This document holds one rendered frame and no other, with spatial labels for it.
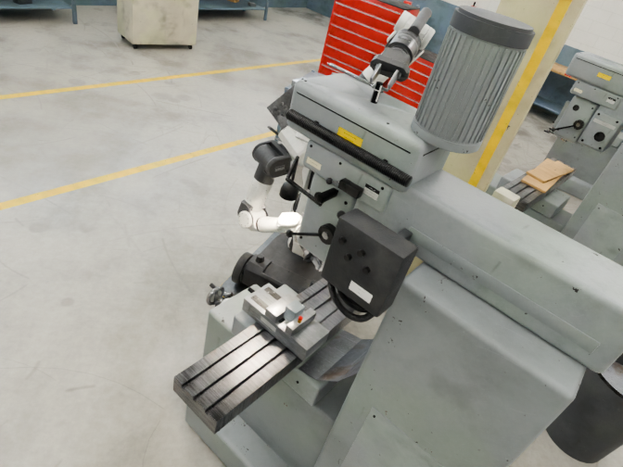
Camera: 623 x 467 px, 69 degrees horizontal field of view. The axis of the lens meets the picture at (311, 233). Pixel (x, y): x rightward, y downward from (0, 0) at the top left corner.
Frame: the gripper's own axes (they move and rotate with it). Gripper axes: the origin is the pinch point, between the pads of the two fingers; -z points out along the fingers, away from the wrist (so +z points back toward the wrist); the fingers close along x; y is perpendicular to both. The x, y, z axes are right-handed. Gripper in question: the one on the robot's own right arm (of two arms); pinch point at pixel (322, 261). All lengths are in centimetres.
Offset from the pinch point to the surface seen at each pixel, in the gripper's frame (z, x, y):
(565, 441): -66, 169, 115
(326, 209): -4.7, -8.7, -29.0
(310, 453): -36, -1, 81
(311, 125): 2, -19, -56
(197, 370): -14, -49, 33
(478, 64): -29, 4, -88
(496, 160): 67, 159, -3
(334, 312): 0.8, 15.9, 34.3
